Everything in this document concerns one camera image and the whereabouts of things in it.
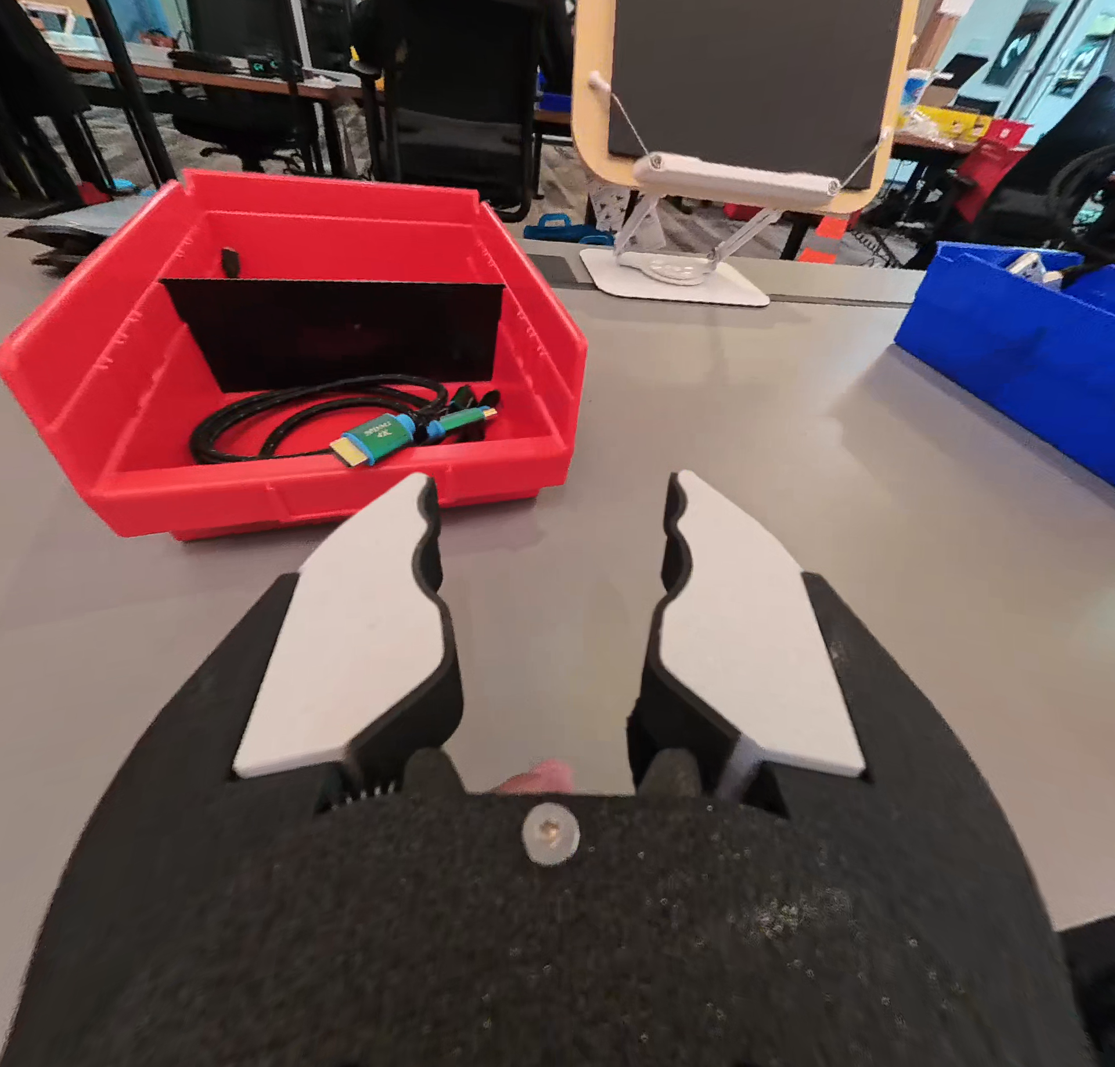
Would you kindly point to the blue plastic bin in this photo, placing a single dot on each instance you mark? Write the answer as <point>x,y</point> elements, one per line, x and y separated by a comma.
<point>1011,344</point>

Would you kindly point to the red plastic bin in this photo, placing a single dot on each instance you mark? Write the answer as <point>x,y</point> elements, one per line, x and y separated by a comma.
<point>105,423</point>

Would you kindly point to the black metal pole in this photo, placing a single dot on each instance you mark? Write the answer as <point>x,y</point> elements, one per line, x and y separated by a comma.
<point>122,65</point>

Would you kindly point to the wooden desk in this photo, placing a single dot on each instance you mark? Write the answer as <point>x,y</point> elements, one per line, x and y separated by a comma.
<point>209,78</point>

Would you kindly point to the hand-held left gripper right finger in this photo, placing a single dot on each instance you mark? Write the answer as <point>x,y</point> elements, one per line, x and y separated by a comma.
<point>758,649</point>

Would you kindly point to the tablet stand with dark board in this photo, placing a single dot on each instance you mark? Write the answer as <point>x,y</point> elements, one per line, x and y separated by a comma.
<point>750,48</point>

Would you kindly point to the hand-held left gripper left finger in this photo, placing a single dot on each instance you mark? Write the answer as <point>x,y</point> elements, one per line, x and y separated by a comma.
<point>349,649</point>

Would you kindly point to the black office chair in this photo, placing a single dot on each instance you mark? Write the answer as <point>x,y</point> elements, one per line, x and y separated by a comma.
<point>453,74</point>

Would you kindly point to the blue floor crate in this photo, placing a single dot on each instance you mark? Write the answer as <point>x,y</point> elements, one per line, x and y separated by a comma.
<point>561,227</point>

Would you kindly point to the black bin divider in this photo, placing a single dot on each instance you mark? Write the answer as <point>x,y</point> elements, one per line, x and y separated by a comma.
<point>331,327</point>

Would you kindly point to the yellow plastic bin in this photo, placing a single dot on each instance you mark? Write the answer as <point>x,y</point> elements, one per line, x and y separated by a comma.
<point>953,123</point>

